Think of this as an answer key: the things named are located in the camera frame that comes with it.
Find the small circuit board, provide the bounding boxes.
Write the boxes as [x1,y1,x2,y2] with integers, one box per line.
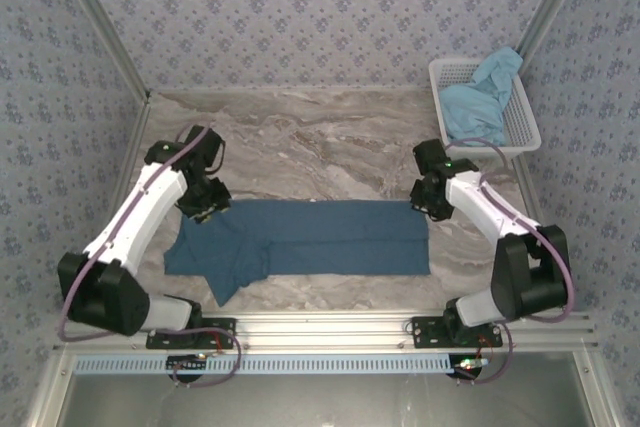
[166,354,209,374]
[448,354,489,379]

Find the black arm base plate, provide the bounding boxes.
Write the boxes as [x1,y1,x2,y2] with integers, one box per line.
[410,315,504,350]
[145,317,237,351]

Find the dark blue t-shirt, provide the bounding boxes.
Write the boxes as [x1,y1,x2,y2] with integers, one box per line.
[163,198,431,307]

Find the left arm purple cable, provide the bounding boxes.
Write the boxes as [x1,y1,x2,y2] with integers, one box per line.
[57,124,243,389]

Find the aluminium cross rail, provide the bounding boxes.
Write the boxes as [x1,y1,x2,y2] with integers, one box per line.
[53,311,599,349]

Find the white plastic basket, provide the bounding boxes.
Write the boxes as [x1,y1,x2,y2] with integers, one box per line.
[428,57,542,153]

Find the aluminium lower frame bar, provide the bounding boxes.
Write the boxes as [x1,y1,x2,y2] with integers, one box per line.
[572,349,621,427]
[22,349,76,427]

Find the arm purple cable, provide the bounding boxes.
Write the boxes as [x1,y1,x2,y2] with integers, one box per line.
[57,124,243,389]
[443,137,577,387]

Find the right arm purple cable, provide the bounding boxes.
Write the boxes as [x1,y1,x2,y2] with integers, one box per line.
[443,137,577,387]

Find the pale blue slotted cable duct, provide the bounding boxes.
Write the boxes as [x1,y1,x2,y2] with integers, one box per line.
[73,352,451,376]

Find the light blue t-shirt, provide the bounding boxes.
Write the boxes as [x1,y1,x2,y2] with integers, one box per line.
[439,46,524,146]

